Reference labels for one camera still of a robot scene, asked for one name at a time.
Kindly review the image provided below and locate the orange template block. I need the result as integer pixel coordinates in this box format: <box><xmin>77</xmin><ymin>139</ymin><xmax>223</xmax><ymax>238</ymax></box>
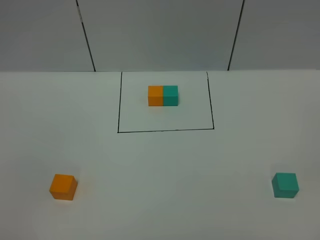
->
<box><xmin>147</xmin><ymin>85</ymin><xmax>164</xmax><ymax>107</ymax></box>

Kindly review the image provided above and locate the teal template block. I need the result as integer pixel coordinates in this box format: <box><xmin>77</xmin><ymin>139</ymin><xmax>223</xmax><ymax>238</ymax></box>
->
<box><xmin>163</xmin><ymin>85</ymin><xmax>179</xmax><ymax>107</ymax></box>

